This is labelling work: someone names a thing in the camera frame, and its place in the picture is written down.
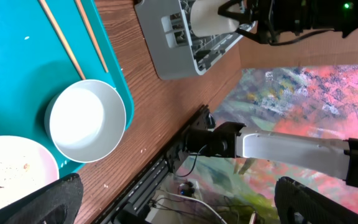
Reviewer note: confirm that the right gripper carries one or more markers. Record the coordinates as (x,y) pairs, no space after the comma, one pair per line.
(269,15)

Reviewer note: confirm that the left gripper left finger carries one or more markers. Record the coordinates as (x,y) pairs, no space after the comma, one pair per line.
(58,202)

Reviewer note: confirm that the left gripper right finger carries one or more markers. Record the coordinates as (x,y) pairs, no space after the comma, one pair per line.
(296,203)

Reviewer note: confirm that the white paper cup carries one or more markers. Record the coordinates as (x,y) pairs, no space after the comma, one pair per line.
(205,20)

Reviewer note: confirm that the small white plate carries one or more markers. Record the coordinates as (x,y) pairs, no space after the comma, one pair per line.
(25,167)

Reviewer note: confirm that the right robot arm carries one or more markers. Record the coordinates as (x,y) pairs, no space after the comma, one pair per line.
(335,157)

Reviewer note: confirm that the grey dishwasher rack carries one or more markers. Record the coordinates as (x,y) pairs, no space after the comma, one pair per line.
(176,52)

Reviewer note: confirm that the grey bowl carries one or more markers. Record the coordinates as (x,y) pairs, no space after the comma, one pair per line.
(86,121)

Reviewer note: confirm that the right wooden chopstick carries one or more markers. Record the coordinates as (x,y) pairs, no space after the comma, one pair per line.
(91,33)

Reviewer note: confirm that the wooden chopstick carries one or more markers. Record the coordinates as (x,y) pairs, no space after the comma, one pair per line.
(91,33)
(62,38)

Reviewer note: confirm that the left wooden chopstick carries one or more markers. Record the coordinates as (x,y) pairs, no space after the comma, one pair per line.
(62,38)

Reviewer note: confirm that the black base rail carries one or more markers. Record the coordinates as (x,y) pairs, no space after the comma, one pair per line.
(132,204)

